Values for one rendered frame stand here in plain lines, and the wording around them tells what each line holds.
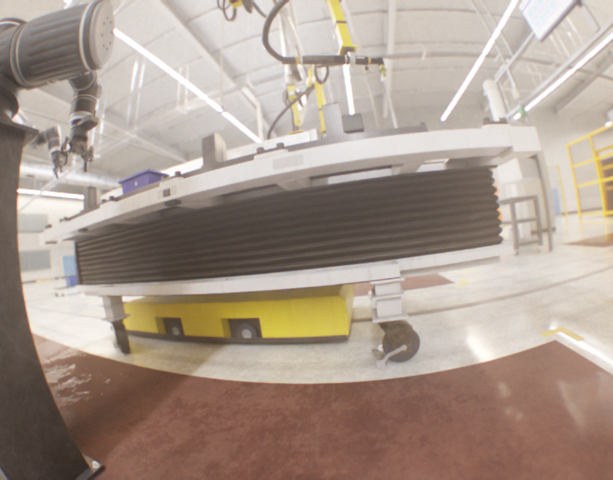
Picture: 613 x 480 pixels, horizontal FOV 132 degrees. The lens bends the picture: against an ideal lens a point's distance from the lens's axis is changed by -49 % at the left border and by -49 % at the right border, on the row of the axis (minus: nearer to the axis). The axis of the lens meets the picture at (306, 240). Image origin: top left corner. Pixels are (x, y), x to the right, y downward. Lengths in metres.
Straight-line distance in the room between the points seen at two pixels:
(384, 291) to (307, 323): 0.50
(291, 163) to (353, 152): 0.20
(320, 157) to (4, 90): 0.95
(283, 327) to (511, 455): 1.15
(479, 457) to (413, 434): 0.20
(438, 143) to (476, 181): 0.41
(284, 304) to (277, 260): 0.29
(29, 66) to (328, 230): 1.19
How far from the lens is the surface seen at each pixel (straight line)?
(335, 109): 0.95
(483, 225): 1.22
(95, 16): 0.77
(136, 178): 1.34
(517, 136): 1.02
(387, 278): 0.98
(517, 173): 3.53
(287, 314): 1.37
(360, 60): 1.38
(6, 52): 0.88
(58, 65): 0.80
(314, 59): 1.32
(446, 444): 0.76
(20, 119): 2.14
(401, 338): 1.09
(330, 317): 1.33
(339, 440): 0.79
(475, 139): 0.93
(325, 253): 1.11
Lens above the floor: 0.55
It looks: level
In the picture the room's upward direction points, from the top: 7 degrees counter-clockwise
